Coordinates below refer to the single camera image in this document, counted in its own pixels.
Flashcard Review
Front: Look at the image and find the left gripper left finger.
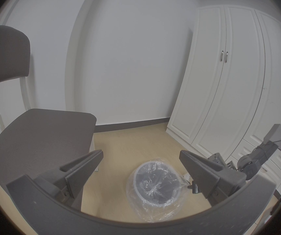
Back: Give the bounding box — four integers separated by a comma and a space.
34, 150, 104, 205

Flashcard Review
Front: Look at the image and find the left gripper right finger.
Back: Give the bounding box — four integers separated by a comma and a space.
179, 150, 247, 203

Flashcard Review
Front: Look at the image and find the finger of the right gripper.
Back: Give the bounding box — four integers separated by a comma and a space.
188, 182, 200, 194

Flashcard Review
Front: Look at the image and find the white trash bin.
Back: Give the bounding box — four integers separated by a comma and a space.
134, 162, 181, 207

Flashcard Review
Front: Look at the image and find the grey padded chair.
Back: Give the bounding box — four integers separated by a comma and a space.
0, 25, 99, 212

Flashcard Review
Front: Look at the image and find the white wardrobe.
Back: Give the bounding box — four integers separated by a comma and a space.
166, 5, 281, 189

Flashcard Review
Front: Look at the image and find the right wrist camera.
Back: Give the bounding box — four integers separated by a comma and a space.
252, 124, 281, 162

